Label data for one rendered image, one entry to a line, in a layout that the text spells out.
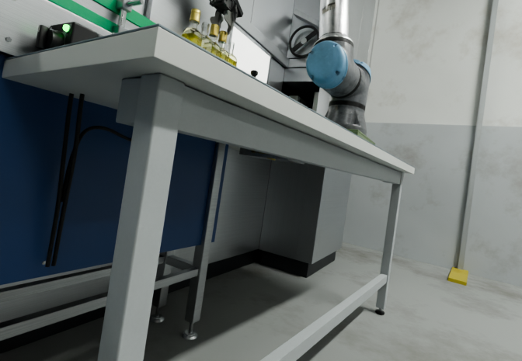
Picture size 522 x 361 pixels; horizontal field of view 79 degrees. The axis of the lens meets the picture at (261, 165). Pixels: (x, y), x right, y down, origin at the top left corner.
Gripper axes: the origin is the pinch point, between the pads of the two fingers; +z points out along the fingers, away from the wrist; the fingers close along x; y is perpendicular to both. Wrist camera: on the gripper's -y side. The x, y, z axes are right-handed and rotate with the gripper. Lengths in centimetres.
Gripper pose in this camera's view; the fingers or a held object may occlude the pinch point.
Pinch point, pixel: (223, 32)
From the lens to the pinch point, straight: 143.2
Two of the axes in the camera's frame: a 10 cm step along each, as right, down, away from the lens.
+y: -4.6, -0.9, -8.8
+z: -1.4, 9.9, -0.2
